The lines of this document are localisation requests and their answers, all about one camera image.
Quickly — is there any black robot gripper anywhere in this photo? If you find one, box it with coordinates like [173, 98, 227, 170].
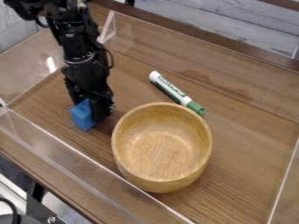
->
[61, 47, 114, 123]

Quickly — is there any blue rectangular block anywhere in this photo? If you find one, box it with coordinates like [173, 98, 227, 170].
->
[69, 99, 96, 131]

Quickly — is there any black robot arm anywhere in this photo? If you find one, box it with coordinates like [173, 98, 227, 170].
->
[4, 0, 113, 122]

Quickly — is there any brown wooden bowl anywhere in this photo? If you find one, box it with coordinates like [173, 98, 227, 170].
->
[110, 102, 212, 193]

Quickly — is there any green white marker pen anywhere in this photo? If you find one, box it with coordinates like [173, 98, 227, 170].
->
[149, 71, 205, 116]

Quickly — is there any clear acrylic corner bracket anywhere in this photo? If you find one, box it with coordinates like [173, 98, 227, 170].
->
[97, 11, 116, 44]

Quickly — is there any black metal table frame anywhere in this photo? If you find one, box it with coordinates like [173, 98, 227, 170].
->
[25, 182, 66, 224]

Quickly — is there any black cable lower left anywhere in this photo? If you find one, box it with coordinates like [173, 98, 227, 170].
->
[0, 197, 20, 224]

